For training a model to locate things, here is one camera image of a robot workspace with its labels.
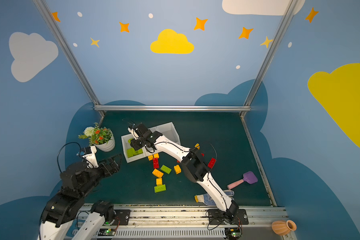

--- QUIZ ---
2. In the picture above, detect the green lego brick front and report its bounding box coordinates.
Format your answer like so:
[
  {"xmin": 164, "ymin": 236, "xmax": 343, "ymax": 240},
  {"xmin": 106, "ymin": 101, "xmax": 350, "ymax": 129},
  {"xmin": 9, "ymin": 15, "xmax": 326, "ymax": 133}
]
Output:
[{"xmin": 154, "ymin": 185, "xmax": 167, "ymax": 193}]

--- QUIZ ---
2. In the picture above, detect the front aluminium rail bed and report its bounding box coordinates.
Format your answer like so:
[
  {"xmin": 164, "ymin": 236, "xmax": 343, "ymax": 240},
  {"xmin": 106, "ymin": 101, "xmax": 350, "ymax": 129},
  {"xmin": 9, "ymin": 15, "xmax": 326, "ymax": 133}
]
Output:
[{"xmin": 92, "ymin": 204, "xmax": 297, "ymax": 240}]

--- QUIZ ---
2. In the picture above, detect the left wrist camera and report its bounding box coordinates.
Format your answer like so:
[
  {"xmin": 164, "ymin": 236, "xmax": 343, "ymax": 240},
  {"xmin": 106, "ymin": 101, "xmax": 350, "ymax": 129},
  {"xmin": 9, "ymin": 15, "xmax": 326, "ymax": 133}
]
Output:
[{"xmin": 78, "ymin": 146, "xmax": 97, "ymax": 160}]

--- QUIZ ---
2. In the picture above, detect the aluminium left frame post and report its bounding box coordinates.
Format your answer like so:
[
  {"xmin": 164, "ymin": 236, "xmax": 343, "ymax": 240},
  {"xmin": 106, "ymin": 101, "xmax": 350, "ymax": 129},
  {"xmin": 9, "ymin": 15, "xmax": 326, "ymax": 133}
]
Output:
[{"xmin": 33, "ymin": 0, "xmax": 101, "ymax": 107}]

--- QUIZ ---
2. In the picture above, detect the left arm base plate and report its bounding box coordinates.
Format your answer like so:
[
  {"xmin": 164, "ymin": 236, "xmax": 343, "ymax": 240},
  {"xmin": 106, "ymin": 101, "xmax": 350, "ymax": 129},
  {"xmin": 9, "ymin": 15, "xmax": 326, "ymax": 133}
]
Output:
[{"xmin": 105, "ymin": 209, "xmax": 131, "ymax": 227}]

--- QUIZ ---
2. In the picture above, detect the terracotta clay pot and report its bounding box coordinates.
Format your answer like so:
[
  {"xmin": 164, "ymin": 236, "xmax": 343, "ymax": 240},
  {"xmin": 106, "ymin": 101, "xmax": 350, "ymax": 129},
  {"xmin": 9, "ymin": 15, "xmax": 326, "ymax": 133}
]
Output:
[{"xmin": 272, "ymin": 220, "xmax": 297, "ymax": 236}]

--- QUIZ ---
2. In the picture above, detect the right controller board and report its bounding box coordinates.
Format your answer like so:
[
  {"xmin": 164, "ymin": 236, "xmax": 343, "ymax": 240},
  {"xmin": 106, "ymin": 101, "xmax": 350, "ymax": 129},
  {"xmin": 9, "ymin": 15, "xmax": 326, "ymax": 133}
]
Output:
[{"xmin": 224, "ymin": 228, "xmax": 242, "ymax": 240}]

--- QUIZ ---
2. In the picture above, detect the white three-compartment bin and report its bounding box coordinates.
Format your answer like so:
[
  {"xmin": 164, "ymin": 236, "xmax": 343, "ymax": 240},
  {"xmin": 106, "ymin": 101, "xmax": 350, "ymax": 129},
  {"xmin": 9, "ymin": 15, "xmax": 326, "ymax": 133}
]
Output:
[{"xmin": 120, "ymin": 121, "xmax": 181, "ymax": 164}]

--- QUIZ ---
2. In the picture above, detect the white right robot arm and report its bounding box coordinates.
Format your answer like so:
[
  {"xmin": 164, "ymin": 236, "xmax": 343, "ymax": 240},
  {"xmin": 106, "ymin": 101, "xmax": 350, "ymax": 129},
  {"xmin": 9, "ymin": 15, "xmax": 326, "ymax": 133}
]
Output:
[{"xmin": 128, "ymin": 123, "xmax": 239, "ymax": 224}]

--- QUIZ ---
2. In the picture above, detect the left controller board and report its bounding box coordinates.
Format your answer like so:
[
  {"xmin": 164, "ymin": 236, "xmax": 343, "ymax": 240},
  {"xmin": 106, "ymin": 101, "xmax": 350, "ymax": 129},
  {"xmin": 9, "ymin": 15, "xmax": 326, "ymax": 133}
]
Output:
[{"xmin": 98, "ymin": 229, "xmax": 117, "ymax": 237}]

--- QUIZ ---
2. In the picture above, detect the aluminium frame post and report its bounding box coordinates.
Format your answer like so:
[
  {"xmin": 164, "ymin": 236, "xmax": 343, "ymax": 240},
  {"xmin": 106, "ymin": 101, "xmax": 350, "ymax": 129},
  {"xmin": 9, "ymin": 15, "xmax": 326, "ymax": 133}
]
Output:
[
  {"xmin": 33, "ymin": 0, "xmax": 101, "ymax": 107},
  {"xmin": 240, "ymin": 0, "xmax": 299, "ymax": 120}
]

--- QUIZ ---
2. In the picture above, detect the orange lego brick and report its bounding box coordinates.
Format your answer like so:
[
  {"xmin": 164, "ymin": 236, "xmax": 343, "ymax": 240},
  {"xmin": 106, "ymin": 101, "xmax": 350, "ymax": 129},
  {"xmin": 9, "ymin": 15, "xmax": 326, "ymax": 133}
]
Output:
[{"xmin": 152, "ymin": 169, "xmax": 164, "ymax": 178}]

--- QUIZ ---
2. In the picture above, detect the purple pink toy shovel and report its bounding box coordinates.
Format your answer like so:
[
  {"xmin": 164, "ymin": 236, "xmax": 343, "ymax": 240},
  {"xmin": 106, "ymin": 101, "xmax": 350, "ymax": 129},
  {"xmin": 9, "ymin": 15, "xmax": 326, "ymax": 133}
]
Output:
[{"xmin": 227, "ymin": 171, "xmax": 258, "ymax": 190}]

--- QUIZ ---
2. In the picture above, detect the potted artificial flower plant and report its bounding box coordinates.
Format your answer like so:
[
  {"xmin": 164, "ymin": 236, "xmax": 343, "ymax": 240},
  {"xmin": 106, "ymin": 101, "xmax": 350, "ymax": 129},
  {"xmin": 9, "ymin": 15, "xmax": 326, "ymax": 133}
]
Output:
[{"xmin": 78, "ymin": 123, "xmax": 116, "ymax": 152}]

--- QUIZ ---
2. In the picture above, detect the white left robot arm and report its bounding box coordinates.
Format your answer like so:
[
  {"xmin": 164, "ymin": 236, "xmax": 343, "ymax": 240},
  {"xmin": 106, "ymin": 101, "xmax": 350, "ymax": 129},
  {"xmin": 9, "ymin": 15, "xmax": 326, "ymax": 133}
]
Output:
[{"xmin": 38, "ymin": 148, "xmax": 122, "ymax": 240}]

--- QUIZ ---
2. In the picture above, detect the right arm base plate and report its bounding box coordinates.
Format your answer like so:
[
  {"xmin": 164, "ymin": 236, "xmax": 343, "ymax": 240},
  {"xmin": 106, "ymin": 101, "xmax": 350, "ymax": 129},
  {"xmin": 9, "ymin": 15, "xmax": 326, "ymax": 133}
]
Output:
[{"xmin": 206, "ymin": 209, "xmax": 249, "ymax": 226}]

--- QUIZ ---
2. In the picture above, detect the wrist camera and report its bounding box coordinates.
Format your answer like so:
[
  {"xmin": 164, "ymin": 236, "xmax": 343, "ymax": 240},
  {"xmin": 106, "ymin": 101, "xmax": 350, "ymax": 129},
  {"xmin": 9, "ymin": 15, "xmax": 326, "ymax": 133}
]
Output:
[
  {"xmin": 78, "ymin": 146, "xmax": 97, "ymax": 160},
  {"xmin": 128, "ymin": 127, "xmax": 140, "ymax": 139}
]

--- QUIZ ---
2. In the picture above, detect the controller board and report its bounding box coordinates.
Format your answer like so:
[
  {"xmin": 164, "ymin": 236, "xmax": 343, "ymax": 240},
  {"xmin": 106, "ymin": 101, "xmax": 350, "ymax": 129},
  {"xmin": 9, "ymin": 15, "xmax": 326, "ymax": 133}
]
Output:
[
  {"xmin": 98, "ymin": 229, "xmax": 117, "ymax": 237},
  {"xmin": 224, "ymin": 228, "xmax": 242, "ymax": 240}
]

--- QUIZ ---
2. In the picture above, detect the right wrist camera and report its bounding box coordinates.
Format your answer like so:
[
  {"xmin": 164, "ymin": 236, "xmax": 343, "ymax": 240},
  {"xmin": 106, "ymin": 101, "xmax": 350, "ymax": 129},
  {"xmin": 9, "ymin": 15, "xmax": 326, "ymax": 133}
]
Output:
[{"xmin": 128, "ymin": 127, "xmax": 140, "ymax": 139}]

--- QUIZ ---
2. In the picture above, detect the red lego brick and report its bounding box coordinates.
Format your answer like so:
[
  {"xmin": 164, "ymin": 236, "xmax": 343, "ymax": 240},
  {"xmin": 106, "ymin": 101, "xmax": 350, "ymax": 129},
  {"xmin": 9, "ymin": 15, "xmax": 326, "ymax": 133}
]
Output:
[
  {"xmin": 153, "ymin": 158, "xmax": 160, "ymax": 169},
  {"xmin": 208, "ymin": 158, "xmax": 217, "ymax": 169}
]

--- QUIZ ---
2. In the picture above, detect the aluminium right frame post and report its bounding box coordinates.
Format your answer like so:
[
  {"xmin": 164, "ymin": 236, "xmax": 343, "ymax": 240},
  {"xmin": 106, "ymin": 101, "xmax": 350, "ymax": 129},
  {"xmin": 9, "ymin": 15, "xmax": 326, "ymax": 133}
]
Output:
[{"xmin": 240, "ymin": 0, "xmax": 299, "ymax": 120}]

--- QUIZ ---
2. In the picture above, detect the small yellow lego front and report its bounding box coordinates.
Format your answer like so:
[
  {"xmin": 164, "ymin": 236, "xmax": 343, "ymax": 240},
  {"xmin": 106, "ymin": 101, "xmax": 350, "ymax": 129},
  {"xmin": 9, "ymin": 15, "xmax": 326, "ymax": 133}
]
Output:
[{"xmin": 156, "ymin": 178, "xmax": 163, "ymax": 187}]

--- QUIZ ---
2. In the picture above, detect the yellow tall lego brick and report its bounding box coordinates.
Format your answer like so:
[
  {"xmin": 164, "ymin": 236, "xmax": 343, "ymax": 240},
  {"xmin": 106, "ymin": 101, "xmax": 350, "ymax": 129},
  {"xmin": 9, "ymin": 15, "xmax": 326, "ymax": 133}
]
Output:
[{"xmin": 174, "ymin": 165, "xmax": 182, "ymax": 174}]

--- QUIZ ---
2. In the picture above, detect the aluminium back frame rail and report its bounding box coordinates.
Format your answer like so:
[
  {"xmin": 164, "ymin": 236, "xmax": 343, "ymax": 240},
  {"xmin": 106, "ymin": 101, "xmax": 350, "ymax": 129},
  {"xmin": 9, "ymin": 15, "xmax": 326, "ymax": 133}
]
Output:
[{"xmin": 94, "ymin": 105, "xmax": 251, "ymax": 112}]

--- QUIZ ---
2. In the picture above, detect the green lego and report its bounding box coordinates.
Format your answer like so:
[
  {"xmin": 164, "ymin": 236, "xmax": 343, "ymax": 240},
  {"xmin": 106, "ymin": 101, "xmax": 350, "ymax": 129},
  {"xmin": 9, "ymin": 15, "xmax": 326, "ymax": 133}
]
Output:
[{"xmin": 127, "ymin": 148, "xmax": 143, "ymax": 158}]

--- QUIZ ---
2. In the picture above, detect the green lego brick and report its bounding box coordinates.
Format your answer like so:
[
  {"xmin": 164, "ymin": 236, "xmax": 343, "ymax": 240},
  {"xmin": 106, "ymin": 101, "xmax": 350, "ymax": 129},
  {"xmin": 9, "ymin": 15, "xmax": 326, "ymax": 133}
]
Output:
[
  {"xmin": 154, "ymin": 185, "xmax": 167, "ymax": 193},
  {"xmin": 161, "ymin": 165, "xmax": 172, "ymax": 174}
]

